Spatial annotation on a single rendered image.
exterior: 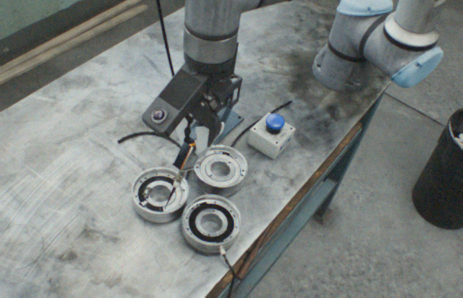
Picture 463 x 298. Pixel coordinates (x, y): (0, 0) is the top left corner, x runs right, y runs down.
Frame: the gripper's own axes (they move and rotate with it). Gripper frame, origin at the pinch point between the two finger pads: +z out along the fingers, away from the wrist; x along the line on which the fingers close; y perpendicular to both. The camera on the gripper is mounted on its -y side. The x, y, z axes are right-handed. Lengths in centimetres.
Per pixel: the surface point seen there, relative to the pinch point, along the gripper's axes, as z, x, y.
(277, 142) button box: 8.8, -7.4, 19.5
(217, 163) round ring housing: 11.2, -0.6, 8.4
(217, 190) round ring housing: 10.4, -4.9, 2.7
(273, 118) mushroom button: 5.9, -4.2, 22.0
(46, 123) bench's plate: 13.3, 34.4, -5.9
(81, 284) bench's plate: 13.2, 1.5, -25.8
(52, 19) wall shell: 85, 156, 80
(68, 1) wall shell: 80, 156, 91
